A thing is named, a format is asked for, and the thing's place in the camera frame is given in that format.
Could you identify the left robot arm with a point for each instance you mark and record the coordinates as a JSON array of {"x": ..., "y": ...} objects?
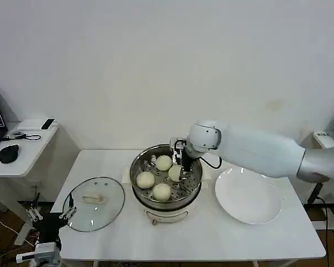
[{"x": 44, "y": 253}]

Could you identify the flat white box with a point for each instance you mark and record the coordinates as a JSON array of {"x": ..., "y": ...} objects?
[{"x": 28, "y": 125}]

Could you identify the round glass lid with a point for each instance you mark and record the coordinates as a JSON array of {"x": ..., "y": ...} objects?
[{"x": 100, "y": 214}]

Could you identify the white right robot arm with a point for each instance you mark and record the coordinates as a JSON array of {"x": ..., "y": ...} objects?
[{"x": 253, "y": 155}]

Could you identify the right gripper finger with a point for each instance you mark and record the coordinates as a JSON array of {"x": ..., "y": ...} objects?
[{"x": 185, "y": 175}]

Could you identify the black computer mouse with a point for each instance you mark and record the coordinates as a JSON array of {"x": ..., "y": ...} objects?
[{"x": 9, "y": 153}]

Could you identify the white labelled device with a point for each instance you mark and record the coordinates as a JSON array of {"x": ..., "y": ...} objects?
[{"x": 324, "y": 138}]

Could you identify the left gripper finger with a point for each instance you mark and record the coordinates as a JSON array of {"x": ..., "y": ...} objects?
[
  {"x": 34, "y": 213},
  {"x": 69, "y": 212}
]

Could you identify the white plate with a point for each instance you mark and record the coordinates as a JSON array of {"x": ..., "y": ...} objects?
[{"x": 247, "y": 194}]

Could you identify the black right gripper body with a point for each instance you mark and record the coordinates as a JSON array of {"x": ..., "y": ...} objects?
[{"x": 187, "y": 162}]

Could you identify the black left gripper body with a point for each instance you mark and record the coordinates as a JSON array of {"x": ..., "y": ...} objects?
[{"x": 48, "y": 228}]

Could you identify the white phone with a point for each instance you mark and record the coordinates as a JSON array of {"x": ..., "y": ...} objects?
[{"x": 48, "y": 124}]

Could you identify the steel steamer basket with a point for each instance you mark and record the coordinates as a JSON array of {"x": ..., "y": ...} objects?
[{"x": 193, "y": 180}]

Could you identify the white steamed bun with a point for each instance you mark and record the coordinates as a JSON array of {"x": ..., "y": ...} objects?
[
  {"x": 145, "y": 179},
  {"x": 174, "y": 173},
  {"x": 163, "y": 163},
  {"x": 162, "y": 192}
]

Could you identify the black power strip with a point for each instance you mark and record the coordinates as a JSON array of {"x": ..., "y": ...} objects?
[{"x": 317, "y": 192}]

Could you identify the white side desk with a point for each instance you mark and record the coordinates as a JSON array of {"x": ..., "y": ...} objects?
[{"x": 30, "y": 158}]

